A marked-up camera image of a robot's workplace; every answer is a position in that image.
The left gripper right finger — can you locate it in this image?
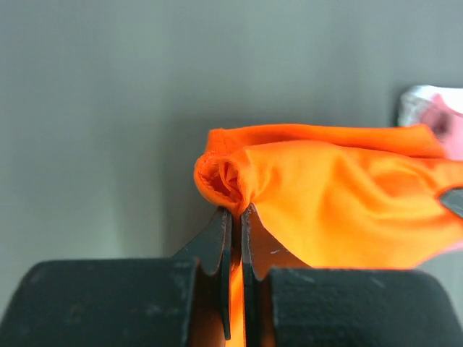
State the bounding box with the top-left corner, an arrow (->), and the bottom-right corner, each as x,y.
241,207 -> 462,346

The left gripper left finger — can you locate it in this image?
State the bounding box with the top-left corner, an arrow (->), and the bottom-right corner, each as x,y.
1,208 -> 232,347

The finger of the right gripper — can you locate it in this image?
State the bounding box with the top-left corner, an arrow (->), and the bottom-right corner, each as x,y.
439,188 -> 463,218

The folded dusty pink t shirt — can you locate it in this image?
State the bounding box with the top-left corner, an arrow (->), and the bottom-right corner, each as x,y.
421,93 -> 463,254

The orange t shirt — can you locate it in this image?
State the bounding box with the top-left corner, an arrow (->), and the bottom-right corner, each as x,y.
193,123 -> 463,347

